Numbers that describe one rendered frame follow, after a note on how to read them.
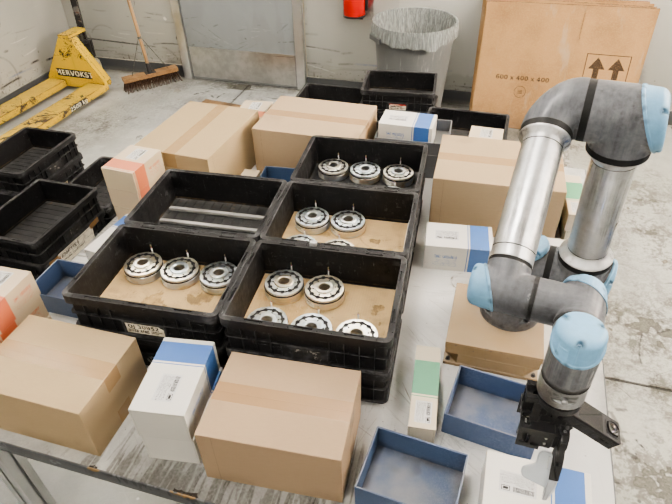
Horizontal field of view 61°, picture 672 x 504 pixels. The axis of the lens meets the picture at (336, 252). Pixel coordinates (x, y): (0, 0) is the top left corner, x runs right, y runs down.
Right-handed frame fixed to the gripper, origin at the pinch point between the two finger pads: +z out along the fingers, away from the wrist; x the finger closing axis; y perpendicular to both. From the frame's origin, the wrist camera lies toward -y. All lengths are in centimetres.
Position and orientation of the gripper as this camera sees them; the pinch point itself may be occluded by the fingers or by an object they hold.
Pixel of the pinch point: (548, 463)
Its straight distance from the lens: 117.5
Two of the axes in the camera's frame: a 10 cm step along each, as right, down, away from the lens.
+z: 0.3, 7.8, 6.3
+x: -2.8, 6.1, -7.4
